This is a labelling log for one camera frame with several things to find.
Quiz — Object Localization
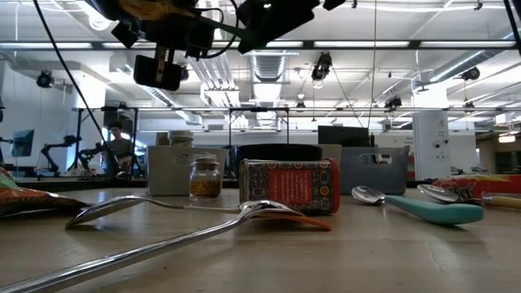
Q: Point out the red ramen noodle packet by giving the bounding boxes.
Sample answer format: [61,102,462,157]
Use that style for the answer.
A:
[431,173,521,200]

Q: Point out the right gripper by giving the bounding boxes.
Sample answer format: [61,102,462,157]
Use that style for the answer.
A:
[237,0,321,54]

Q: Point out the orange snack packet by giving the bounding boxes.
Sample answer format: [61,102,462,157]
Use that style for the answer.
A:
[0,166,89,217]

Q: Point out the black background frame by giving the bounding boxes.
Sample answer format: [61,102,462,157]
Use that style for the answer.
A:
[227,106,291,143]
[72,106,139,176]

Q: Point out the silver ventilation duct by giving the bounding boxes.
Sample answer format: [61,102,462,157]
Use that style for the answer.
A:
[427,48,521,85]

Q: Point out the white pillar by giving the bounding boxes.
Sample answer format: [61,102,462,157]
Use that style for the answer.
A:
[412,110,453,181]

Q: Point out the teal-handled spoon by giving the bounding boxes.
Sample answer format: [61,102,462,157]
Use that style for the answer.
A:
[352,186,485,226]

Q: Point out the person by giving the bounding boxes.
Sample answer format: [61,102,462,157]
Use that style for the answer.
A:
[101,120,138,177]

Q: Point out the red patterned tin box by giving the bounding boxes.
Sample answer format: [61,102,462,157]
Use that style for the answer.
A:
[239,157,341,216]

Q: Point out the long silver spoon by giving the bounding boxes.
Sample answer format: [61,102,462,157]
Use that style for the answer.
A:
[0,199,304,293]

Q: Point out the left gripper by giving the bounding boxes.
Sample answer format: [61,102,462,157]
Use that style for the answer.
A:
[112,18,217,58]

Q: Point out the small glass spice jar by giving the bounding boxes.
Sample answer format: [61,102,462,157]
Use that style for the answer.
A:
[189,153,223,203]

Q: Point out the wooden-handled spoon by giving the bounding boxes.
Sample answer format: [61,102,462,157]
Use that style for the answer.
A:
[417,183,521,211]

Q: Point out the white plastic bin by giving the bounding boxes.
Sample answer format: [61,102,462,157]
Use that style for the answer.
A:
[147,145,229,197]

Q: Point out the blue-lit monitor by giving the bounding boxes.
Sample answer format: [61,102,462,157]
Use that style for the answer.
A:
[10,129,36,158]

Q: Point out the light grey plastic bin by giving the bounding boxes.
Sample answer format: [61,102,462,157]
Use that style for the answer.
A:
[315,143,343,164]

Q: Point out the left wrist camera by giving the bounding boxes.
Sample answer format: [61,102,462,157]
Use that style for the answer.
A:
[133,44,183,92]

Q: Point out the black monitor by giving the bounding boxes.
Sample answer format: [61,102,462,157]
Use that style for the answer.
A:
[317,125,372,147]

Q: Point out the dark grey plastic bin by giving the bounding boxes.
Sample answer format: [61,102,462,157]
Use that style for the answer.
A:
[339,145,410,195]

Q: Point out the ceiling air vent grille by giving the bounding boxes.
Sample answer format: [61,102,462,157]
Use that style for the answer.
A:
[250,55,286,82]

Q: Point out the small spoon orange handle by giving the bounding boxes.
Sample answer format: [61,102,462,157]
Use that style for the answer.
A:
[64,194,333,232]

